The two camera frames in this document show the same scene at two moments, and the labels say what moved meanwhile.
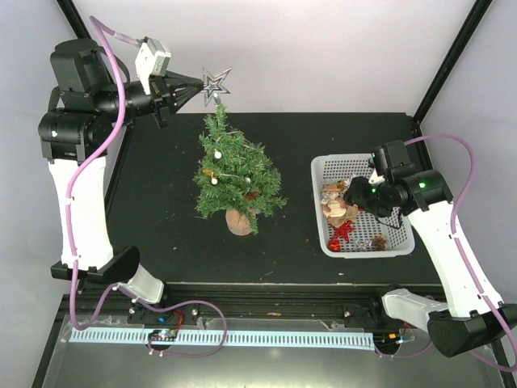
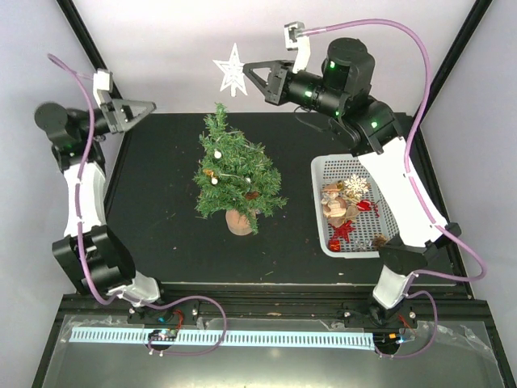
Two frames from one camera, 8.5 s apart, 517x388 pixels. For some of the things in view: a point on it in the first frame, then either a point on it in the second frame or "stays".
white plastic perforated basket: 343,230 stays
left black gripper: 164,97 -> 118,115
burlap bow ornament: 351,211 stays
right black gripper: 355,195 -> 275,90
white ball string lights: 217,154 stays
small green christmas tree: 235,177 stays
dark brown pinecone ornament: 252,196 stays
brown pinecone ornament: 379,242 stays
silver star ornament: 213,86 -> 233,70
